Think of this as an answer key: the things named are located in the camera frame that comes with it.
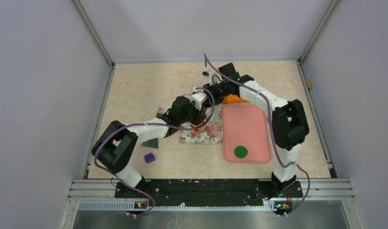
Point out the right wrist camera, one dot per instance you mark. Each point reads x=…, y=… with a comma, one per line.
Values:
x=212, y=76

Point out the aluminium frame rail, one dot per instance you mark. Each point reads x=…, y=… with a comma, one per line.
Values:
x=99, y=194

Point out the floral rectangular tray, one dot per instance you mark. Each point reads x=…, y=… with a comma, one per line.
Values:
x=212, y=135

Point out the green dough disc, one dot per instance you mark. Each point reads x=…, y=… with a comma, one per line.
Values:
x=240, y=152

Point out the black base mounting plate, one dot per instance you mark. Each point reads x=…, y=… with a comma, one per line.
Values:
x=209, y=192

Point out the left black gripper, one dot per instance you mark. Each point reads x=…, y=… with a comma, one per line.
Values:
x=199, y=114

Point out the small brown wall clip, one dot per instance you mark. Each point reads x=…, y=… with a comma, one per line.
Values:
x=309, y=84

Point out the purple cube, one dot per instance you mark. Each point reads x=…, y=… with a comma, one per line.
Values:
x=149, y=158

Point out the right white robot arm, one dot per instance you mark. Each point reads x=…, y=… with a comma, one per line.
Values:
x=286, y=119

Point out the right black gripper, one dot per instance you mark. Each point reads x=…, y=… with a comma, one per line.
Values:
x=210, y=88

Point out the pink plastic tray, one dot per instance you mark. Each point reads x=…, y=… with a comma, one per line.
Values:
x=245, y=126

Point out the wooden rolling pin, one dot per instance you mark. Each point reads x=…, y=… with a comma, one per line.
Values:
x=203, y=128

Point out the orange toy carrot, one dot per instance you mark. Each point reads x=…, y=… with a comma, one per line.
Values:
x=233, y=99

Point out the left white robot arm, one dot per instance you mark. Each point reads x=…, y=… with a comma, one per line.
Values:
x=114, y=148

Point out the metal scraper wooden handle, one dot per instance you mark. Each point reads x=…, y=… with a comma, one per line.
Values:
x=153, y=143

